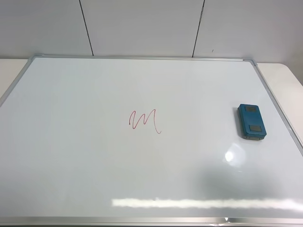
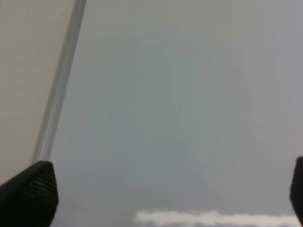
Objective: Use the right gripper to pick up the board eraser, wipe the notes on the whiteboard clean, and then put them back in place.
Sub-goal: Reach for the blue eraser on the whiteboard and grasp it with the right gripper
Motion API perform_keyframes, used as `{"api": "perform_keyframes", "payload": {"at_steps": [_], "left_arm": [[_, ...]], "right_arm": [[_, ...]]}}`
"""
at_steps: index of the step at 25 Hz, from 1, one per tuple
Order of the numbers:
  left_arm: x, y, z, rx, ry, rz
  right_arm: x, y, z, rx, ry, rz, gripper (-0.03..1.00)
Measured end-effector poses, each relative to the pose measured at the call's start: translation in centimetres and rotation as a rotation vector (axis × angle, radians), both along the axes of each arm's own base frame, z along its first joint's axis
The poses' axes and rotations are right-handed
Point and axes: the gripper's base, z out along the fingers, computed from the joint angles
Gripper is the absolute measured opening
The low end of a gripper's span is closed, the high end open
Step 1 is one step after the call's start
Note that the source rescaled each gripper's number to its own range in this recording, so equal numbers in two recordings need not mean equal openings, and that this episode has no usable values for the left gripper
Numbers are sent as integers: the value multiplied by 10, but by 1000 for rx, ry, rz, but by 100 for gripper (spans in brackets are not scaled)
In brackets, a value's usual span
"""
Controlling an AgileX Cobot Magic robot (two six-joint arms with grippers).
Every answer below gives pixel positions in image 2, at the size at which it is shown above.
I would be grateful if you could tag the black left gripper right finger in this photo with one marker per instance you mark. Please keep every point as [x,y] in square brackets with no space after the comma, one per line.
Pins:
[296,190]

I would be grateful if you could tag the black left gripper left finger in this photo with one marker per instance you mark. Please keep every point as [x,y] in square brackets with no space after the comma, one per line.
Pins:
[30,199]

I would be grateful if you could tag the white whiteboard with aluminium frame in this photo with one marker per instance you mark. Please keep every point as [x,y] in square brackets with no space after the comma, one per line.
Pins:
[181,113]

